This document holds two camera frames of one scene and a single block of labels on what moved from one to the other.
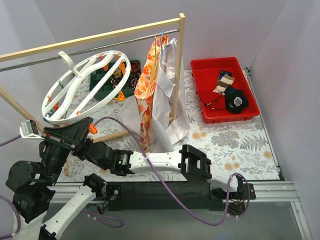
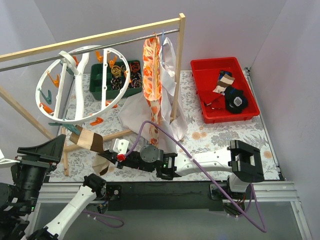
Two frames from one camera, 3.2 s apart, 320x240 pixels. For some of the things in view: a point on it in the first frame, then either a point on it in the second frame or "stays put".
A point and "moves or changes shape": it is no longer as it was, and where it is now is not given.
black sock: [235, 100] stays put
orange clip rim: [120, 97] -> [46, 108]
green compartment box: [113, 83] stays put
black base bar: [156, 196] stays put
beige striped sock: [227, 80] stays put
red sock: [218, 103] stays put
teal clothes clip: [50, 113] moves or changes shape
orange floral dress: [144, 91] -> [152, 84]
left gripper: [61, 136] -> [35, 162]
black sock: [221, 73] stays put
